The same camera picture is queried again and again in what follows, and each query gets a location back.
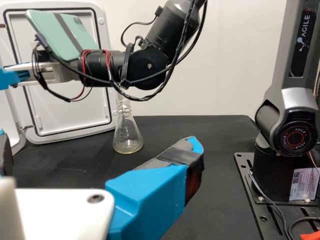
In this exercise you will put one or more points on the clear flask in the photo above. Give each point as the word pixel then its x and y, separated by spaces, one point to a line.
pixel 127 135

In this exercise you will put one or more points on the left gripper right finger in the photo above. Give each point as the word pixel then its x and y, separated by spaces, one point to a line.
pixel 150 195

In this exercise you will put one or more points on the right wrist camera phone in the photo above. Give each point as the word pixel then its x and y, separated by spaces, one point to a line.
pixel 62 35

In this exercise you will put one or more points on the black mounting plate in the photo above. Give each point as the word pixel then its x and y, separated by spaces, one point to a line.
pixel 250 200

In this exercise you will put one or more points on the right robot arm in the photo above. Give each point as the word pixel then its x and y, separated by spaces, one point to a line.
pixel 150 65

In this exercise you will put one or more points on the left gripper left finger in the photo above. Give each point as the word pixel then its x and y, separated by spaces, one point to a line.
pixel 5 155

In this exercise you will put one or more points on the incubator door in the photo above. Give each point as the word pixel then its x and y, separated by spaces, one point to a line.
pixel 75 112

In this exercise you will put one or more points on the white incubator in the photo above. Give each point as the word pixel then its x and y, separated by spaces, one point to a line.
pixel 13 117

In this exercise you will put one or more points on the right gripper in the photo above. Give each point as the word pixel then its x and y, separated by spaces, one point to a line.
pixel 57 75

